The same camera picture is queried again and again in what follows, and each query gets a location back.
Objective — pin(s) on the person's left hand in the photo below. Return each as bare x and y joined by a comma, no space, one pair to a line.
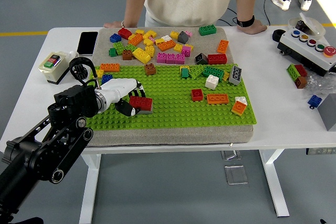
253,28

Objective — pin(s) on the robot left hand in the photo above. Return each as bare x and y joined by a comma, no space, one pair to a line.
122,86

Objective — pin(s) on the person's right hand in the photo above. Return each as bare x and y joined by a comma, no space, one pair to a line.
114,24

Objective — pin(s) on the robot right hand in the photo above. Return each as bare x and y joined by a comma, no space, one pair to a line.
323,222

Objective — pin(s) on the red eight-stud brick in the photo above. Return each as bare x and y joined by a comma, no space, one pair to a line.
141,102
217,59

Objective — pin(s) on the brown four-stud brick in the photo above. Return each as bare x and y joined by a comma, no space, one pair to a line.
127,55
149,69

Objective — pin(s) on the grey eight-stud brick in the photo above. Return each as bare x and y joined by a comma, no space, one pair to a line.
148,111

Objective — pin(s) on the person's right forearm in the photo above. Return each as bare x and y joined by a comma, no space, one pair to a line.
134,9

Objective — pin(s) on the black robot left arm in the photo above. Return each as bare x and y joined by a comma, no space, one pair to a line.
73,100

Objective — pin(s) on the red four-stud brick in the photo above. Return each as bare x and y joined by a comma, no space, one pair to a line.
197,95
124,33

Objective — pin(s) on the blue four-stud brick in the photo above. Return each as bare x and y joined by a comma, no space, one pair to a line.
107,77
115,38

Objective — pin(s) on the orange eight-stud brick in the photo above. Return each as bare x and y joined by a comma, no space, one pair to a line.
222,47
166,46
135,40
110,67

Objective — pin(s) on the yellow four-stud brick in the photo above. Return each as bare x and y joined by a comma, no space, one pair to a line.
178,48
148,42
100,73
150,50
174,34

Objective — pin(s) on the yellow eight-stud brick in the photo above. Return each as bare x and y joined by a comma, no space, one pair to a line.
141,56

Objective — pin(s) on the small pink brick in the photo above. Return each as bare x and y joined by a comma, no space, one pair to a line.
151,38
189,33

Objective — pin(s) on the green eight-stud brick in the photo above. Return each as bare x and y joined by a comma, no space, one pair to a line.
208,30
213,72

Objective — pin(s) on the pink four-stud brick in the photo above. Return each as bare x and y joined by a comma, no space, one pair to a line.
161,58
186,51

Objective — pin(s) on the grey six-stud brick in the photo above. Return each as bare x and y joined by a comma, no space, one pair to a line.
235,75

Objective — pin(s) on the black four-stud brick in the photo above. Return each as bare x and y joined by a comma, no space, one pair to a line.
201,59

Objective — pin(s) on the small teal green brick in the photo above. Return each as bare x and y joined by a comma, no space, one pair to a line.
185,73

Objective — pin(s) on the white four-stud brick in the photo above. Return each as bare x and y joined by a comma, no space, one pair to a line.
211,82
241,100

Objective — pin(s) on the dark grey roof brick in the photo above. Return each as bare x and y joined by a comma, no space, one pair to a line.
183,38

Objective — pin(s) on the lime green flat brick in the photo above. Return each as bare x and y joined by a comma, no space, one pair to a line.
196,72

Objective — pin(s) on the orange brick hollow side up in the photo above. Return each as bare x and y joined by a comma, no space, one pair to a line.
217,99

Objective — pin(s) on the orange and yellow brick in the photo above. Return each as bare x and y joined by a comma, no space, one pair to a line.
238,108

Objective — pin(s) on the black wristband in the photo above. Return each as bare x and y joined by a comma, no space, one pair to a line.
246,22

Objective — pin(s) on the black smartphone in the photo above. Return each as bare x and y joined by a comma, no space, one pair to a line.
87,43

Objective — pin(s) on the small white plastic part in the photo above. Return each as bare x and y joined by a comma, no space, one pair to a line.
73,54

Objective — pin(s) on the white button control box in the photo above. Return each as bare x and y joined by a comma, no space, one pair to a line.
302,51

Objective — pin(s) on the green studded baseplate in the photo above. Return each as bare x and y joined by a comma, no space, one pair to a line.
170,119

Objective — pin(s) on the clear plastic lidded container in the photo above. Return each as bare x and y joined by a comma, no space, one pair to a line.
315,26

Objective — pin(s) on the grey foam mat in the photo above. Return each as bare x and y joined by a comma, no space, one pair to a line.
162,136

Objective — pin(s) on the white table leg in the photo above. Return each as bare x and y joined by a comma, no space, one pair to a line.
90,187
273,182

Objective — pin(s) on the table height control panel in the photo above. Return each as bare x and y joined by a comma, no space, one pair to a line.
321,151

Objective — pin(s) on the clear plastic bag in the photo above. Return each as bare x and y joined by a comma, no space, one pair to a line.
319,83

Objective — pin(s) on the clear floor cover plate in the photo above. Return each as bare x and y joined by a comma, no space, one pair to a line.
236,175
231,155

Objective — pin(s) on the grey box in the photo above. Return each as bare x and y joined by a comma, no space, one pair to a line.
329,116

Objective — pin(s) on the cream switch box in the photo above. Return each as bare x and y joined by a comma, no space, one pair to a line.
53,69

